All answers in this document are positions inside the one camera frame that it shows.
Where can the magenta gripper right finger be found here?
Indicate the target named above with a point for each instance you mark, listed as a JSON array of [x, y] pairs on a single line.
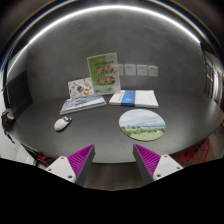
[[152, 166]]

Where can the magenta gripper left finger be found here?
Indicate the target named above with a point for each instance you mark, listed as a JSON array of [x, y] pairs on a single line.
[[74, 168]]

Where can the round landscape mouse pad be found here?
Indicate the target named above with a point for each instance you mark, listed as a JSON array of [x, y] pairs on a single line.
[[142, 125]]

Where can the white computer mouse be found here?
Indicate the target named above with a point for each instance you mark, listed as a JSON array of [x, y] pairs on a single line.
[[61, 123]]

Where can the grey patterned book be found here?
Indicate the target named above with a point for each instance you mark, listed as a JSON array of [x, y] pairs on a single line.
[[82, 103]]

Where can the white book blue stripe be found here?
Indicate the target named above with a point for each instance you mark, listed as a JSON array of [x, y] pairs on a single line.
[[135, 98]]

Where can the small colourful illustrated card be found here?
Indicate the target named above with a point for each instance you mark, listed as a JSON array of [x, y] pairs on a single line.
[[80, 87]]

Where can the green food poster card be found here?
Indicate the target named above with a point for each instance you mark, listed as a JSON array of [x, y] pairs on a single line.
[[104, 73]]

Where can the red chair frame left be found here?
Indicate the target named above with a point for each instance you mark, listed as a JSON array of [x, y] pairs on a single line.
[[46, 160]]

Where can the red chair frame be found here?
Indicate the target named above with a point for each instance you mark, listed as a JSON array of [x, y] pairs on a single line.
[[46, 160], [195, 154]]

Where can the red chair frame right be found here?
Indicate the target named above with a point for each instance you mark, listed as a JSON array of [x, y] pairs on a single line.
[[195, 154]]

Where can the black device with cable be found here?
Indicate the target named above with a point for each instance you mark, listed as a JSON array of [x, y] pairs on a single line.
[[7, 121]]

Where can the white wall socket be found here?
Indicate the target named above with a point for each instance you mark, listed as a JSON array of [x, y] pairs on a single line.
[[142, 70], [121, 69], [130, 69], [153, 71]]

